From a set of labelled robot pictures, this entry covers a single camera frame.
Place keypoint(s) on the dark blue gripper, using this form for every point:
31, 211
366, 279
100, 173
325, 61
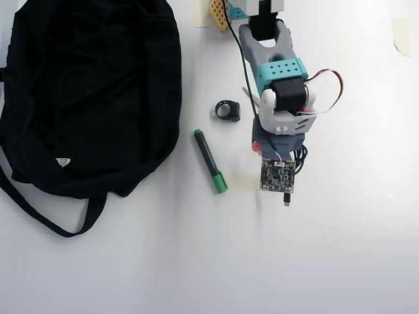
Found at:
262, 142

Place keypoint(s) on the white teal robot arm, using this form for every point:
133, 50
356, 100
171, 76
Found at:
278, 70

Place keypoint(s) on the black fabric bag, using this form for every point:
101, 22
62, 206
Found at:
91, 98

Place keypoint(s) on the long beige masking tape strip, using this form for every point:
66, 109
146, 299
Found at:
244, 182

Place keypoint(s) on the green black marker pen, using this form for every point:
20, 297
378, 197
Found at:
207, 157

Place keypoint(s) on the yellow perforated block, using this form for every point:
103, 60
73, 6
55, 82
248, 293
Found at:
217, 16

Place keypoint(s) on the narrow beige masking tape piece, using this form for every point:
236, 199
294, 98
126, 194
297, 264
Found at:
202, 14

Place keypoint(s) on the torn beige masking tape piece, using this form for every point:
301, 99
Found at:
402, 36

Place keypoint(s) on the camera circuit board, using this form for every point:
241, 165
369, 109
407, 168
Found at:
277, 176

